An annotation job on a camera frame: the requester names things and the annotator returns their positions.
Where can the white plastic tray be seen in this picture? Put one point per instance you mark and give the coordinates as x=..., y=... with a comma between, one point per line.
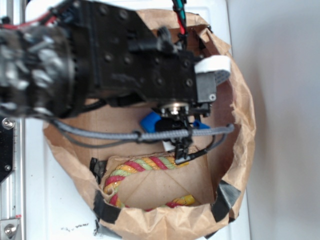
x=54, y=209

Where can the multicolour twisted rope toy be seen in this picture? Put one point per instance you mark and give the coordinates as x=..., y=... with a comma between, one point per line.
x=133, y=166

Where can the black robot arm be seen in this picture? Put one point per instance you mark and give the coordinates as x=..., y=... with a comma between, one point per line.
x=82, y=55

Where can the black metal bracket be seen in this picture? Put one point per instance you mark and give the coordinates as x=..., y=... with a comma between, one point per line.
x=7, y=147

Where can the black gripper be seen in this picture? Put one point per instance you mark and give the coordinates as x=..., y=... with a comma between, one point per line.
x=181, y=84

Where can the blue plastic bottle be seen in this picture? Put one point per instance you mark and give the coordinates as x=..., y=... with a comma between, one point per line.
x=154, y=123

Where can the aluminium frame rail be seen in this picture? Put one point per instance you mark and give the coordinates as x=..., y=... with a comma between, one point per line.
x=13, y=190

